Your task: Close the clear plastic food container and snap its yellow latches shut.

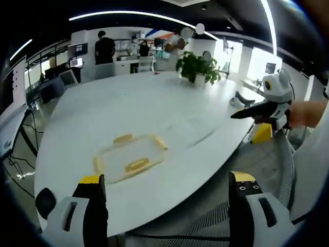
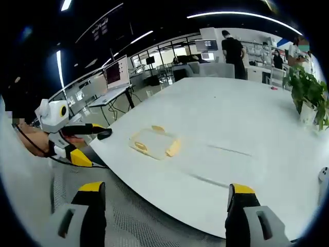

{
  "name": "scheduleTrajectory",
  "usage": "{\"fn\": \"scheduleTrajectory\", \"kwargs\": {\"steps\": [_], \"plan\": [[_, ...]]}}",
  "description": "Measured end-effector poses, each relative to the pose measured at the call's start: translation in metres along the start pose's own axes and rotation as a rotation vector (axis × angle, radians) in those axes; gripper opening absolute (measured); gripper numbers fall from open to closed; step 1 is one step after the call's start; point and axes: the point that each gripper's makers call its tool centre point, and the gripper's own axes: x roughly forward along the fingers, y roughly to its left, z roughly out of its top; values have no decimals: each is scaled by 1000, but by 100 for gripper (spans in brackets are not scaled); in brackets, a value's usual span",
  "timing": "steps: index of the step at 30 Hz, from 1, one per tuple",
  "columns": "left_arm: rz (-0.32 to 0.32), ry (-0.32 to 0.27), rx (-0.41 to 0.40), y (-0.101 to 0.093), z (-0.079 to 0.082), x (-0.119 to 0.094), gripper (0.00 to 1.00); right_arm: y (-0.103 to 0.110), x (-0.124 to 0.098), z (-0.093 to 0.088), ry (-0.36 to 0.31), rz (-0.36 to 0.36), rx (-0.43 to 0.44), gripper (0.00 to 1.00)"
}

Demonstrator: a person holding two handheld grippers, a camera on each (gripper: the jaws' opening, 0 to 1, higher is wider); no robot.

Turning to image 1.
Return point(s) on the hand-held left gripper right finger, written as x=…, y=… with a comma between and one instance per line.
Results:
x=246, y=218

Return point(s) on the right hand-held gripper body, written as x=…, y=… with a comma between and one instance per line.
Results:
x=278, y=90

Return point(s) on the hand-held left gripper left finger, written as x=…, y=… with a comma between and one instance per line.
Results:
x=77, y=218

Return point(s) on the person's right hand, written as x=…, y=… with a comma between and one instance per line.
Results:
x=300, y=114

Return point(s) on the yellow white wedge block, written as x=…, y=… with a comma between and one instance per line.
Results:
x=264, y=133

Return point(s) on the black and white device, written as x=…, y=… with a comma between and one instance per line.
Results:
x=242, y=99

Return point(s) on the computer monitor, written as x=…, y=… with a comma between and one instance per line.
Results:
x=270, y=68

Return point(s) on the linear ceiling light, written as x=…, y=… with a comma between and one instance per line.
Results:
x=21, y=50
x=269, y=23

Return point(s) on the person's white shirt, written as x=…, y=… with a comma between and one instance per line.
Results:
x=313, y=167

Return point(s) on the potted green plant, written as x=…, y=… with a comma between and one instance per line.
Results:
x=195, y=64

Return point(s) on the white side desk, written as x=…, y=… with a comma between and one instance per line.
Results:
x=10, y=128

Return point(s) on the white office chair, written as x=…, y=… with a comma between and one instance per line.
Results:
x=146, y=64

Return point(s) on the dark office chair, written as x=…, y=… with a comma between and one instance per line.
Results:
x=52, y=90

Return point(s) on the light grey chair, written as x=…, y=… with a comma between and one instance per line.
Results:
x=69, y=77

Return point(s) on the white board with dots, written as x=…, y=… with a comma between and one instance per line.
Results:
x=20, y=85

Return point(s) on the translucent grey chair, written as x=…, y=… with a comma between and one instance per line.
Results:
x=105, y=72

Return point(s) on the small lit monitor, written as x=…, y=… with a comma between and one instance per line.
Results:
x=76, y=62

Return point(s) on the dark wall screen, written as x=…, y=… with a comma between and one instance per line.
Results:
x=78, y=49

